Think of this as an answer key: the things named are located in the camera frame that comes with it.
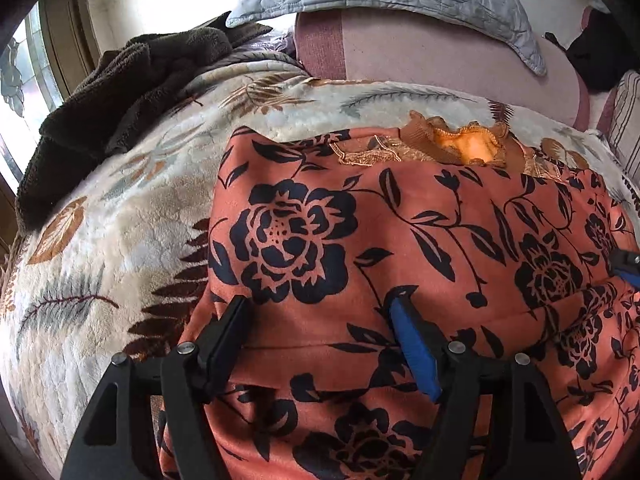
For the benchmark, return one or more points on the purple satin cloth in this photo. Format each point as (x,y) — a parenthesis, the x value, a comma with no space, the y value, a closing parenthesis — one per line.
(270,50)

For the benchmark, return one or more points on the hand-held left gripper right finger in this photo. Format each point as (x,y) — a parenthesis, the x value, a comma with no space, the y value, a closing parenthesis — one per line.
(415,345)

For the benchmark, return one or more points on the orange black floral garment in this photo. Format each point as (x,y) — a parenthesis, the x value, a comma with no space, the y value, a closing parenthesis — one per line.
(350,260)

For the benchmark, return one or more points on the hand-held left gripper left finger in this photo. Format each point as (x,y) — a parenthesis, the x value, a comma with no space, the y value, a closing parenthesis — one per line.
(226,342)

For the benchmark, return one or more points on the black cloth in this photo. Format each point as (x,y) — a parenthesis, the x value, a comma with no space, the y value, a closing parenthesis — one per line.
(595,55)

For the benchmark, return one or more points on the cream leaf-print plush blanket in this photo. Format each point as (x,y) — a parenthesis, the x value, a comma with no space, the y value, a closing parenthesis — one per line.
(125,260)

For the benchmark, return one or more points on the striped pillow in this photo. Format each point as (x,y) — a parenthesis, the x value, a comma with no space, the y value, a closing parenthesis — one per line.
(625,120)

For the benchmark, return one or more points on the stained glass window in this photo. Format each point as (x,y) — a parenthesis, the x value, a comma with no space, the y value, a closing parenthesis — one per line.
(25,75)

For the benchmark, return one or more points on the dark brown fleece cloth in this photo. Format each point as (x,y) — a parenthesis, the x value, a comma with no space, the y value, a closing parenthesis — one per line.
(110,100)

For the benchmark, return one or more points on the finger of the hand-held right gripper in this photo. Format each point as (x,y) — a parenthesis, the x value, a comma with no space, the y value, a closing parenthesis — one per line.
(627,270)

